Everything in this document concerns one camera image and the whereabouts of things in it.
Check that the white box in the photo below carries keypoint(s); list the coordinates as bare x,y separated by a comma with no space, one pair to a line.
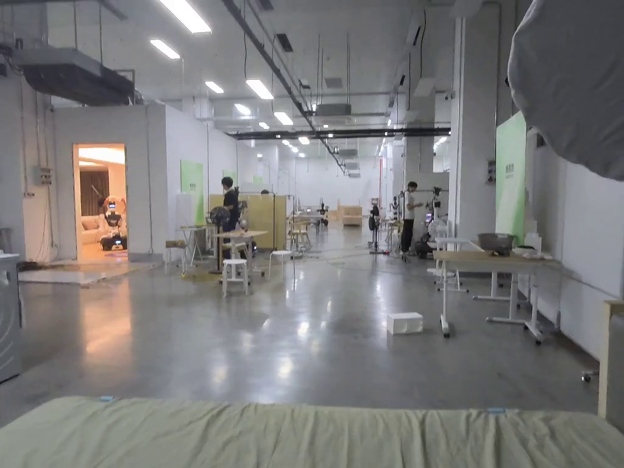
404,322

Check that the wooden crate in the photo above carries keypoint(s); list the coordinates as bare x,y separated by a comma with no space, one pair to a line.
352,214

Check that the grey softbox lamp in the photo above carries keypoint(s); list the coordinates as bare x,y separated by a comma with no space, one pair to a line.
570,83

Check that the grey washing machine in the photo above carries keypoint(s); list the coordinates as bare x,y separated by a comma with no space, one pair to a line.
9,317

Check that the white robot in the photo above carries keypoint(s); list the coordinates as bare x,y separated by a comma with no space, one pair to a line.
112,219

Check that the black standing fan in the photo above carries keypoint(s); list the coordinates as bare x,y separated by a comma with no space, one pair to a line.
219,229
374,229

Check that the bed with pale green sheet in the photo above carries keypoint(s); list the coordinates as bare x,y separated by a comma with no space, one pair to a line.
292,438

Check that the white standing fan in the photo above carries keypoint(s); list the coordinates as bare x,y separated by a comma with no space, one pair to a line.
437,231

